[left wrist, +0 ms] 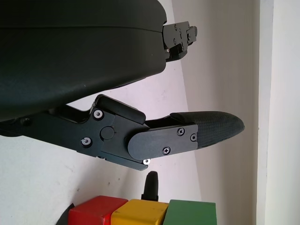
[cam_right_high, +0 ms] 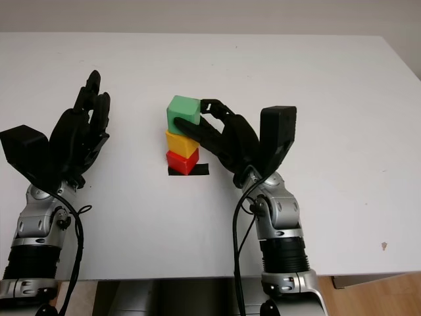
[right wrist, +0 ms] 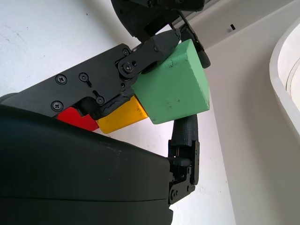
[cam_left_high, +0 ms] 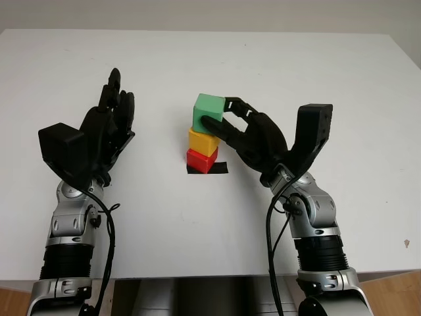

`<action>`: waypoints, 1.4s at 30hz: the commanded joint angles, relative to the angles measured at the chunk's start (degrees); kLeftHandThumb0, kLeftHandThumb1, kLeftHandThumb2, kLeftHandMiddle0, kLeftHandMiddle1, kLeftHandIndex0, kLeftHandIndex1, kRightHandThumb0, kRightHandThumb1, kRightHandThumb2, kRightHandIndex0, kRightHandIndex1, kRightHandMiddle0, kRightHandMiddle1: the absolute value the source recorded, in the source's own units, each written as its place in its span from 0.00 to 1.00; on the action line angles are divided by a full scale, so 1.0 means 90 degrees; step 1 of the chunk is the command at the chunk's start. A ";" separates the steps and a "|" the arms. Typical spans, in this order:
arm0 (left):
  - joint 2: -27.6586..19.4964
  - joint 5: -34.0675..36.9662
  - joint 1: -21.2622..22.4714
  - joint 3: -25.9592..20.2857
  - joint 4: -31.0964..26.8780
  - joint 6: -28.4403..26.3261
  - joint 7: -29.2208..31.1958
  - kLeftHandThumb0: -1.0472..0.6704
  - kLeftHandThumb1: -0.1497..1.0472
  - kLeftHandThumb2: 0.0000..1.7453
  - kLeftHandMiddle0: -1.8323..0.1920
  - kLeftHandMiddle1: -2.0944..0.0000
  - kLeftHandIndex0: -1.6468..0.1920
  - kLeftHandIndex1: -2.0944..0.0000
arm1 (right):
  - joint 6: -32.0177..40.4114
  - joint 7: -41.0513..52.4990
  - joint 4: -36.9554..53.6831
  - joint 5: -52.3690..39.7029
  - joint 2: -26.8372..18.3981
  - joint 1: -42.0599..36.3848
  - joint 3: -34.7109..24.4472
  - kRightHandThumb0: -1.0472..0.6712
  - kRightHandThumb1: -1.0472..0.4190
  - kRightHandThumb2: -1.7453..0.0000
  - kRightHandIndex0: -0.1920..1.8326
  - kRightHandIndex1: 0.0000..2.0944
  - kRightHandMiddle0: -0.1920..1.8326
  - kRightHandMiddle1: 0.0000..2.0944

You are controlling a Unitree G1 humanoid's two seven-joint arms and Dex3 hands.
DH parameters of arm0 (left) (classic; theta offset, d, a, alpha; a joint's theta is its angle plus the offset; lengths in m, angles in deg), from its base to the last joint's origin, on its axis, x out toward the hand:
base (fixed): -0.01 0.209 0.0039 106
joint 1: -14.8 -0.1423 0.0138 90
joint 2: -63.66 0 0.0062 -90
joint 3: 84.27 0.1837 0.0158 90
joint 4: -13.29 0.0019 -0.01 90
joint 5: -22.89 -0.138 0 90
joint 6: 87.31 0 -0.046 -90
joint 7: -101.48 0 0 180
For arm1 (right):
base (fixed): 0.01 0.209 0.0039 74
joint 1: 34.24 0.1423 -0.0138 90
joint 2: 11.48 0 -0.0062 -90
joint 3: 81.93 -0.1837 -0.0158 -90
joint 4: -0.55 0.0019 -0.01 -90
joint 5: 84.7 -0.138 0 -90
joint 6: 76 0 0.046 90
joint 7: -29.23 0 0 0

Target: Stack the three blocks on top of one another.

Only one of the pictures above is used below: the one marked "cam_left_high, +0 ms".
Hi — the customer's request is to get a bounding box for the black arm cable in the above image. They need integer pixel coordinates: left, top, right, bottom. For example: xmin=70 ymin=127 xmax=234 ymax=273
xmin=266 ymin=174 xmax=309 ymax=316
xmin=82 ymin=187 xmax=121 ymax=316

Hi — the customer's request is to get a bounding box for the yellow wooden block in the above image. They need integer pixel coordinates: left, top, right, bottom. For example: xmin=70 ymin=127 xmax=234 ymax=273
xmin=187 ymin=127 xmax=220 ymax=157

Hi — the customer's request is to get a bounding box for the red wooden block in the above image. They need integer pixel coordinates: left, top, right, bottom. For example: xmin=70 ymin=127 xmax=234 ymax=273
xmin=186 ymin=147 xmax=219 ymax=174

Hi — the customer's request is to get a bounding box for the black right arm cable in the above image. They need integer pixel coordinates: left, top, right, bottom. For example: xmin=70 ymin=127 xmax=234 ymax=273
xmin=266 ymin=174 xmax=309 ymax=316

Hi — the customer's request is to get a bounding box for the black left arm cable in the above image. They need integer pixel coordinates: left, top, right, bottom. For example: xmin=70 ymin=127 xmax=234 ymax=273
xmin=82 ymin=187 xmax=121 ymax=316

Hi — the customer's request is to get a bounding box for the green wooden block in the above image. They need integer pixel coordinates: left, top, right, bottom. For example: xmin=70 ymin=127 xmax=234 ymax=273
xmin=192 ymin=93 xmax=226 ymax=135

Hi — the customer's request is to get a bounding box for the black tape strip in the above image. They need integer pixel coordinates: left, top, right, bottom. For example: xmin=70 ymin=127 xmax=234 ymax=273
xmin=186 ymin=161 xmax=229 ymax=175

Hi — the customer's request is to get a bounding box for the dark grey robot torso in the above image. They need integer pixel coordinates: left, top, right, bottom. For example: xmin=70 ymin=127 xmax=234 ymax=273
xmin=113 ymin=278 xmax=300 ymax=316

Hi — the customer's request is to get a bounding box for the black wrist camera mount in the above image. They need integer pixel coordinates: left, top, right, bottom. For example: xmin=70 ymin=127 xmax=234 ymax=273
xmin=287 ymin=103 xmax=334 ymax=175
xmin=37 ymin=122 xmax=90 ymax=192

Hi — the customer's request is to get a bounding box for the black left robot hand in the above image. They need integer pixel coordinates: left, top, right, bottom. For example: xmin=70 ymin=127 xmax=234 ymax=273
xmin=77 ymin=67 xmax=136 ymax=185

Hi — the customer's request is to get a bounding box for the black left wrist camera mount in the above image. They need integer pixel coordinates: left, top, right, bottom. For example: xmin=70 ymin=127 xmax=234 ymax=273
xmin=37 ymin=122 xmax=90 ymax=192

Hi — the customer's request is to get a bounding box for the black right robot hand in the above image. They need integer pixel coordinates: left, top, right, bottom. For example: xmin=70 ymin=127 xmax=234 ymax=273
xmin=200 ymin=96 xmax=299 ymax=187

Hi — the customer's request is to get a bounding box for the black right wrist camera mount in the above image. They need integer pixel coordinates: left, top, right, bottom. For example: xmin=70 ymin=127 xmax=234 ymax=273
xmin=287 ymin=103 xmax=334 ymax=175

